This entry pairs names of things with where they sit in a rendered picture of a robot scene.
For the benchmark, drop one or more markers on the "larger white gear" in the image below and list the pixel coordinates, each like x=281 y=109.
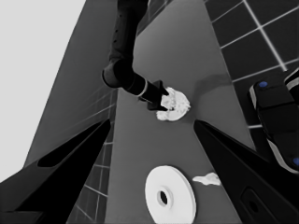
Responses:
x=170 y=100

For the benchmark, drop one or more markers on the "large thick white disc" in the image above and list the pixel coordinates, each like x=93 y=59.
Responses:
x=177 y=186

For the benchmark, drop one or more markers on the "small white T-shaped piece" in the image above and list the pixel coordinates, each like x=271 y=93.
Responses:
x=208 y=179

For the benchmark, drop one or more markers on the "dark robot body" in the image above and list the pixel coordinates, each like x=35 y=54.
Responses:
x=274 y=105

